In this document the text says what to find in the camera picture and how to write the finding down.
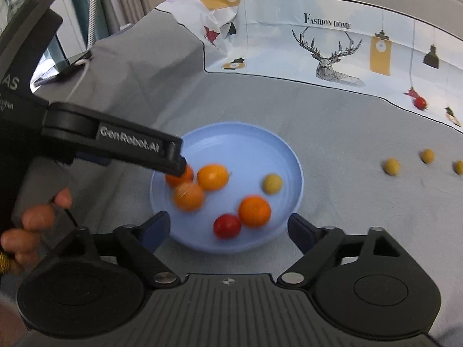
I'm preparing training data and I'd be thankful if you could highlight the red cherry tomato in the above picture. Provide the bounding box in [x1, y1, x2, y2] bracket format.
[213, 214, 242, 239]

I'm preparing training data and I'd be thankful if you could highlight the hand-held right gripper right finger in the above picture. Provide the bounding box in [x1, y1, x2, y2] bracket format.
[277, 213, 424, 290]

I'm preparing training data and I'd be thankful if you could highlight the white charging cable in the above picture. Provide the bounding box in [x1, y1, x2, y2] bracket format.
[67, 59, 92, 96]

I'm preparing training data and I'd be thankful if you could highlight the orange-red cherry tomato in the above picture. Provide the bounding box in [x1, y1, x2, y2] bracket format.
[165, 164, 195, 189]

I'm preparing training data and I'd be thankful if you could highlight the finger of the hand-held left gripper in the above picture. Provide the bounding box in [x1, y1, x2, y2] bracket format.
[96, 116, 189, 178]

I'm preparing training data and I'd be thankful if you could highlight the black smartphone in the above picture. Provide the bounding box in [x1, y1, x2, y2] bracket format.
[31, 51, 93, 87]

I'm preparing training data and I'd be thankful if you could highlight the small orange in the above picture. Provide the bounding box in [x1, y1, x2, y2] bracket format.
[196, 164, 230, 191]
[173, 181, 205, 212]
[238, 195, 272, 228]

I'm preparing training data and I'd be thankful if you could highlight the printed white pillow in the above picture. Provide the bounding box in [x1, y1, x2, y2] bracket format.
[159, 0, 248, 58]

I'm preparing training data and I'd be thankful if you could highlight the grey pillow blue edge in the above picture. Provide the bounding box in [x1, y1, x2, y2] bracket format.
[11, 9, 205, 210]

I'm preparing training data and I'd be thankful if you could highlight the black white braided cable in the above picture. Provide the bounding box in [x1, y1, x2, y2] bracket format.
[87, 0, 99, 48]

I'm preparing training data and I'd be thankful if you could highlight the grey deer print bedspread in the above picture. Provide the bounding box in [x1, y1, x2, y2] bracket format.
[11, 0, 463, 347]

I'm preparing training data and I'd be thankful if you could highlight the person's left hand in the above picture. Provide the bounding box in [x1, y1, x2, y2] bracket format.
[0, 187, 73, 272]

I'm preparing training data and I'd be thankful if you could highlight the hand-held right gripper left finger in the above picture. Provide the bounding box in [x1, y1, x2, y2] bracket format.
[49, 210, 181, 290]

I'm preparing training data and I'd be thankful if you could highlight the blue plate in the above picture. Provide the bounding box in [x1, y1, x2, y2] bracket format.
[149, 122, 304, 254]

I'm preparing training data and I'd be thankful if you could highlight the grey curtain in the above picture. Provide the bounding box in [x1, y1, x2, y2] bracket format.
[98, 0, 153, 35]

